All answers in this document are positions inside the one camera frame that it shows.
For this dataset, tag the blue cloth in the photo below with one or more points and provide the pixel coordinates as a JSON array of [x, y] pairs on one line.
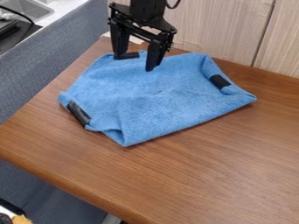
[[155, 97]]

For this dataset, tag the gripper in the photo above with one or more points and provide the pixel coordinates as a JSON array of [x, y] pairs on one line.
[[146, 19]]

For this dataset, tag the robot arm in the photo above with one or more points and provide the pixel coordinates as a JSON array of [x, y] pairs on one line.
[[150, 7]]

